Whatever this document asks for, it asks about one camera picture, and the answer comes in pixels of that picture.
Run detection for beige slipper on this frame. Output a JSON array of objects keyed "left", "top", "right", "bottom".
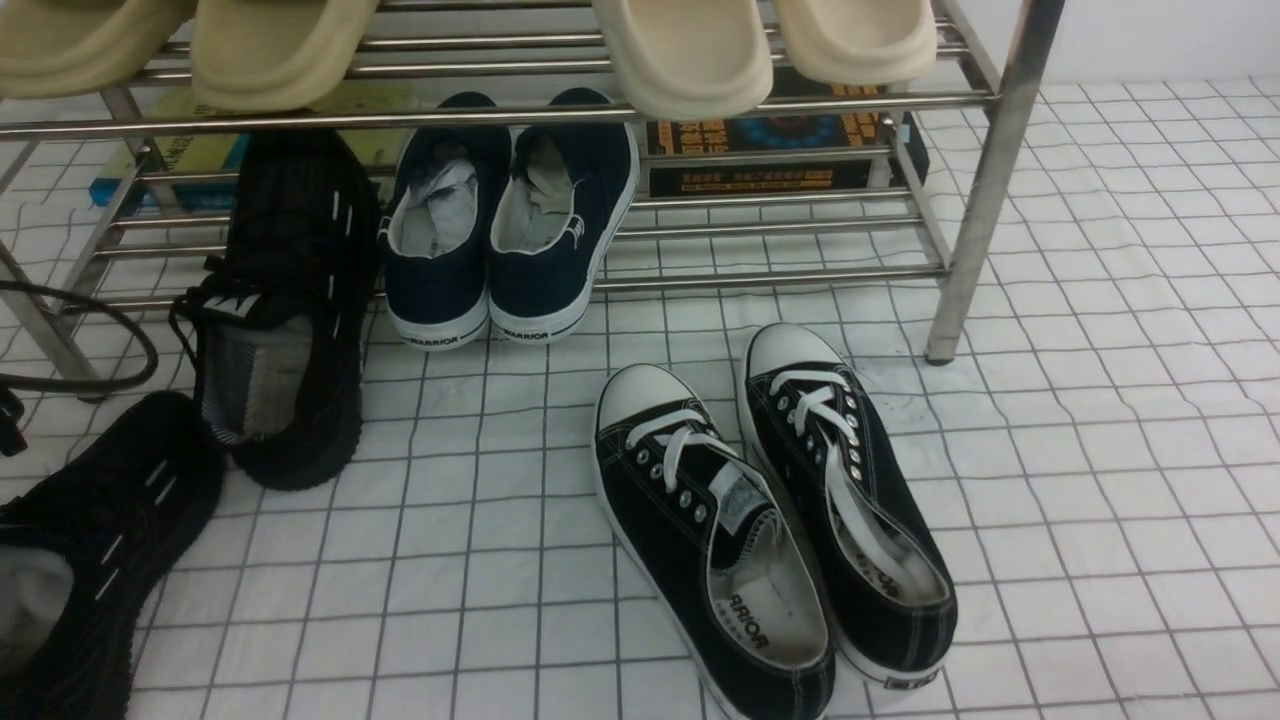
[
  {"left": 591, "top": 1, "right": 773, "bottom": 120},
  {"left": 1, "top": 1, "right": 196, "bottom": 99},
  {"left": 772, "top": 1, "right": 940, "bottom": 86},
  {"left": 189, "top": 1, "right": 379, "bottom": 113}
]

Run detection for navy slip-on shoe right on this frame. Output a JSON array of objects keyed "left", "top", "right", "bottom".
[{"left": 488, "top": 122, "right": 640, "bottom": 345}]

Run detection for black canvas sneaker right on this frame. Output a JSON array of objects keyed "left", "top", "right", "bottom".
[{"left": 736, "top": 323, "right": 959, "bottom": 691}]

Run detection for white grid tablecloth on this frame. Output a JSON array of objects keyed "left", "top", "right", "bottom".
[{"left": 0, "top": 78, "right": 1280, "bottom": 720}]

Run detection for navy slip-on shoe left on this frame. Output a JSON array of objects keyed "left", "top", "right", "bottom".
[{"left": 379, "top": 126, "right": 513, "bottom": 352}]

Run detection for black orange box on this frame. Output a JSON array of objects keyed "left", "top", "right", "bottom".
[{"left": 640, "top": 111, "right": 882, "bottom": 199}]

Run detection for beige slipper far right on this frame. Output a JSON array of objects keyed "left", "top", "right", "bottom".
[{"left": 772, "top": 1, "right": 940, "bottom": 86}]

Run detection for black canvas sneaker left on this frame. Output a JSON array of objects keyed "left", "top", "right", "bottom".
[{"left": 591, "top": 364, "right": 836, "bottom": 719}]

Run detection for stainless steel shoe rack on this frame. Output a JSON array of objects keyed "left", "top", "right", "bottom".
[{"left": 3, "top": 1, "right": 1064, "bottom": 404}]

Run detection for beige slipper far left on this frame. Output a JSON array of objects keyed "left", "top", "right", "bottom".
[{"left": 1, "top": 1, "right": 196, "bottom": 99}]

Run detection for black cable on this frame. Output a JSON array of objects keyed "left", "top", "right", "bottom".
[{"left": 0, "top": 281, "right": 159, "bottom": 457}]

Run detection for black canvas sneaker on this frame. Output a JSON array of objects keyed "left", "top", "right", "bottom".
[
  {"left": 591, "top": 364, "right": 836, "bottom": 719},
  {"left": 736, "top": 323, "right": 959, "bottom": 691}
]

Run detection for black knit sneaker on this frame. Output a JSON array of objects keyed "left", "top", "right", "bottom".
[
  {"left": 170, "top": 128, "right": 381, "bottom": 491},
  {"left": 1, "top": 391, "right": 225, "bottom": 719}
]

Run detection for yellow green book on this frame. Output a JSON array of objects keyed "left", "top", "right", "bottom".
[{"left": 88, "top": 81, "right": 420, "bottom": 210}]

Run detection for navy slip-on shoe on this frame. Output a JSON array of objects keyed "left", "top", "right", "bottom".
[
  {"left": 379, "top": 126, "right": 513, "bottom": 352},
  {"left": 488, "top": 122, "right": 640, "bottom": 345}
]

